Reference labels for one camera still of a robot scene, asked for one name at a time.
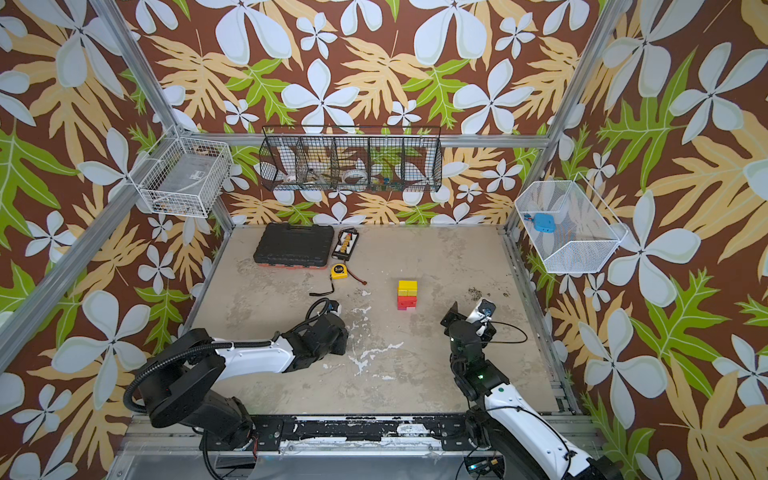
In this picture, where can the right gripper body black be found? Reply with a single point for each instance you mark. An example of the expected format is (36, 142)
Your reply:
(459, 324)

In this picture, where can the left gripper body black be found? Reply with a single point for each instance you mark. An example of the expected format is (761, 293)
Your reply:
(339, 347)

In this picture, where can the red block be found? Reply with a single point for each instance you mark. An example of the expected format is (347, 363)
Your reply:
(405, 303)

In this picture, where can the yellow rectangular block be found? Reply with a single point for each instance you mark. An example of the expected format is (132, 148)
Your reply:
(407, 288)

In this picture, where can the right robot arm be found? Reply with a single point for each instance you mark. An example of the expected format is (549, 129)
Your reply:
(500, 419)

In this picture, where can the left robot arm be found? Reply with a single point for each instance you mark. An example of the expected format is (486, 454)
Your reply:
(176, 386)

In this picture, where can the yellow tape measure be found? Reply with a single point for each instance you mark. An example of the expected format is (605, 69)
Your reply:
(338, 271)

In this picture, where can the black tool case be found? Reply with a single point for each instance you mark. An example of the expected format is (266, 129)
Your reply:
(289, 245)

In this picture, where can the blue object in basket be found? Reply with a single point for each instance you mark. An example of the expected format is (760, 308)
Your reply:
(544, 223)

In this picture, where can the white mesh basket right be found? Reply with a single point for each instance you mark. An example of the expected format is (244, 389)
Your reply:
(588, 231)

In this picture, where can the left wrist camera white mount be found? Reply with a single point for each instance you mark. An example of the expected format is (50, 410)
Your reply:
(331, 307)

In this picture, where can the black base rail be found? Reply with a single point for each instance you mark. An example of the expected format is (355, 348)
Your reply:
(428, 432)

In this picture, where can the black wire basket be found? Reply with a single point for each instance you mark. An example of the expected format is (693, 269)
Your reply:
(354, 158)

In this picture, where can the white wire basket left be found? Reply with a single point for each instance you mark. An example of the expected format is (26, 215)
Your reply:
(182, 175)

